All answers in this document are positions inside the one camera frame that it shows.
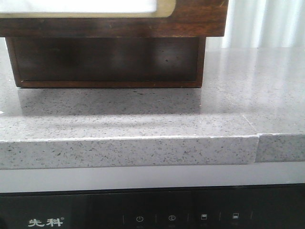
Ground dark wooden drawer cabinet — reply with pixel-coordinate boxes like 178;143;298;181
5;37;207;89

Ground white corrugated back panel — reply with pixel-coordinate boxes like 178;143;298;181
206;0;305;50

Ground black appliance control panel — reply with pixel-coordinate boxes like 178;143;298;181
0;184;305;229

